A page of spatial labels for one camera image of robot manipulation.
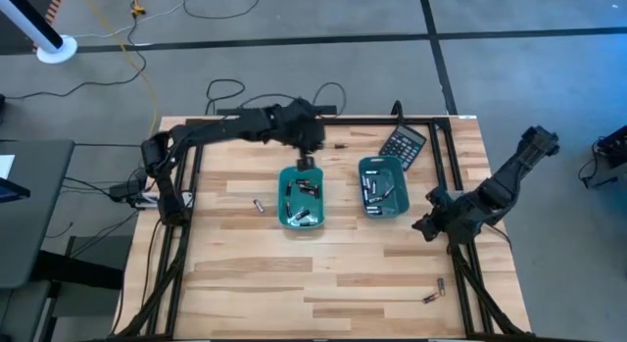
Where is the white floor cable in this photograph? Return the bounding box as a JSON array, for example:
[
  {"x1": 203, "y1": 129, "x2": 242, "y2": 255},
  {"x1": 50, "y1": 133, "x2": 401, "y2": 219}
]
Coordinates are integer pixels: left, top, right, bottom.
[{"x1": 72, "y1": 0, "x2": 197, "y2": 39}]

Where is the yellow extension cable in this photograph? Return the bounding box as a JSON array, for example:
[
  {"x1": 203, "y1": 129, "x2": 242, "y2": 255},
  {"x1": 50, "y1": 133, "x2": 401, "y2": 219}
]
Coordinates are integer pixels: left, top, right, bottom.
[{"x1": 79, "y1": 0, "x2": 161, "y2": 137}]

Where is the bright teal plastic bin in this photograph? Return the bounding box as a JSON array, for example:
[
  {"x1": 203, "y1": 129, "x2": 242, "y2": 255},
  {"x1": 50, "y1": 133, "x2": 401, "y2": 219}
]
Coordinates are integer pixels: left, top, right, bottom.
[{"x1": 277, "y1": 165, "x2": 326, "y2": 231}]

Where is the black aluminium table frame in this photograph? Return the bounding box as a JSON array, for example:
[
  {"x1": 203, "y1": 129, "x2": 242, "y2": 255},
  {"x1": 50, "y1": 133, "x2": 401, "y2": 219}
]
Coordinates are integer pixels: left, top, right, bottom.
[{"x1": 115, "y1": 116, "x2": 533, "y2": 342}]

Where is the white power strip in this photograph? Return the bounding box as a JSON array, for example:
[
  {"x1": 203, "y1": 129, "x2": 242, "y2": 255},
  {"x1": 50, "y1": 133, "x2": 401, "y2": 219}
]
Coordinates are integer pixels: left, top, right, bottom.
[{"x1": 131, "y1": 193, "x2": 162, "y2": 210}]

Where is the black flat bar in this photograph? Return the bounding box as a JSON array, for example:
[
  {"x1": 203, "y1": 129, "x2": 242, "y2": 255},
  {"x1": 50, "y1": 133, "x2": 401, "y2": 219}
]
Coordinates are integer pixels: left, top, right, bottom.
[{"x1": 217, "y1": 105, "x2": 339, "y2": 118}]

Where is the black electronic device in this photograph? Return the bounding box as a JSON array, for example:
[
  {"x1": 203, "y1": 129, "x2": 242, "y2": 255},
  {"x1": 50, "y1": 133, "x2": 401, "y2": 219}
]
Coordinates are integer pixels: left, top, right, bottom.
[{"x1": 594, "y1": 124, "x2": 627, "y2": 170}]

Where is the black device cable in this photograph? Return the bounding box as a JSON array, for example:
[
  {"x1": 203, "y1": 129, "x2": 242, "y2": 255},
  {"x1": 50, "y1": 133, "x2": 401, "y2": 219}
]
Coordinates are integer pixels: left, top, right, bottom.
[{"x1": 579, "y1": 158, "x2": 620, "y2": 190}]

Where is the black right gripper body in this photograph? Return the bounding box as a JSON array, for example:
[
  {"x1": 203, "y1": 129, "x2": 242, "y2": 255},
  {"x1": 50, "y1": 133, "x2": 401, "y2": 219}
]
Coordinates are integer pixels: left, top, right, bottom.
[{"x1": 424, "y1": 186, "x2": 474, "y2": 243}]

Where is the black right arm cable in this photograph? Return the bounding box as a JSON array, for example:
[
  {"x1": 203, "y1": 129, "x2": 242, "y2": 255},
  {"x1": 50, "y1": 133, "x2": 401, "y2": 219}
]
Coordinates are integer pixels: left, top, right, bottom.
[{"x1": 484, "y1": 222, "x2": 514, "y2": 249}]

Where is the black clamp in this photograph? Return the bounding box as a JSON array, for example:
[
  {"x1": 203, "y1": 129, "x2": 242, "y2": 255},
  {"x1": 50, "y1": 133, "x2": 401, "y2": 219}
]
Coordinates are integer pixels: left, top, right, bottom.
[{"x1": 389, "y1": 100, "x2": 407, "y2": 126}]

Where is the white paper sheet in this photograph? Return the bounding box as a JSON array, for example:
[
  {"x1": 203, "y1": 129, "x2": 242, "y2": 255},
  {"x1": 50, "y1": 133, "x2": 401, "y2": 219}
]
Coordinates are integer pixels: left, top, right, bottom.
[{"x1": 0, "y1": 154, "x2": 17, "y2": 180}]

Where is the dark grey side table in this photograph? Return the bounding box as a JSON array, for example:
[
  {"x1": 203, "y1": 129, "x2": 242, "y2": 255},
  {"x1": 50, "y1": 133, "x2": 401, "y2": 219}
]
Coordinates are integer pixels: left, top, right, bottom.
[{"x1": 0, "y1": 138, "x2": 76, "y2": 290}]

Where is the black looped cable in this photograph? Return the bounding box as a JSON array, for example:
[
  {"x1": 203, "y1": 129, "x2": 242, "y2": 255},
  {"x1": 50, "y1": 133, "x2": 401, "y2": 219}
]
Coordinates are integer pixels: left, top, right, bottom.
[{"x1": 204, "y1": 78, "x2": 247, "y2": 117}]

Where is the black power adapter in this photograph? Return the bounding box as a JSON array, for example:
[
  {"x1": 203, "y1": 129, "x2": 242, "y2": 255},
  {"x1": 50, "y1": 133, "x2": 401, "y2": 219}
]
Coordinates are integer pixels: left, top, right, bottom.
[{"x1": 108, "y1": 182, "x2": 143, "y2": 202}]

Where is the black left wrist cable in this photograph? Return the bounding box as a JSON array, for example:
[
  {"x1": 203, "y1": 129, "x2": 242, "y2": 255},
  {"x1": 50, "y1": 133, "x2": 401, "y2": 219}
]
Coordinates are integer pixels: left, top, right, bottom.
[{"x1": 237, "y1": 81, "x2": 348, "y2": 119}]

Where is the black floor cable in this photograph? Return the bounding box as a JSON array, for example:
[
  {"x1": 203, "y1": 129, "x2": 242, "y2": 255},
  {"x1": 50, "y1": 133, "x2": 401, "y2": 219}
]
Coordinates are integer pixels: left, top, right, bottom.
[
  {"x1": 183, "y1": 0, "x2": 262, "y2": 21},
  {"x1": 0, "y1": 11, "x2": 148, "y2": 101}
]

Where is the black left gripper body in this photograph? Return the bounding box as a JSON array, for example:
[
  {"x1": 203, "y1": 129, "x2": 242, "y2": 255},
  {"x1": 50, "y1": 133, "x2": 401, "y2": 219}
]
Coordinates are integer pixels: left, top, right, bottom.
[{"x1": 270, "y1": 97, "x2": 327, "y2": 157}]

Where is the white pole with round base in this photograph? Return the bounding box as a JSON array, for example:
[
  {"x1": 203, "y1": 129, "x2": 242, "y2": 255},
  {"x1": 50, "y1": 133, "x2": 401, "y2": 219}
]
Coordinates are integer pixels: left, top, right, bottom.
[{"x1": 0, "y1": 0, "x2": 79, "y2": 66}]

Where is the blue tablet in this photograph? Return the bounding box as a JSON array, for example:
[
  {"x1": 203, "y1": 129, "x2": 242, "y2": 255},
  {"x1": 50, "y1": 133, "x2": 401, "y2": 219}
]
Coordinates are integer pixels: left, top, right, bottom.
[{"x1": 0, "y1": 176, "x2": 32, "y2": 205}]

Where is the dark blue-teal plastic bin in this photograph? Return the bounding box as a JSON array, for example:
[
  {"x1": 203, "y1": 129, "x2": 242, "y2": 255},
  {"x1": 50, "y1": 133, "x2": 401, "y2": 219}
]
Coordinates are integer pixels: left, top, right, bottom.
[{"x1": 358, "y1": 155, "x2": 411, "y2": 220}]

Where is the black desk calculator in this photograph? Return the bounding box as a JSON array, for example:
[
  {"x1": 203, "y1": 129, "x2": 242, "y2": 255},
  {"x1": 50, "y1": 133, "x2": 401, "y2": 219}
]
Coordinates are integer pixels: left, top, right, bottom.
[{"x1": 378, "y1": 123, "x2": 428, "y2": 172}]

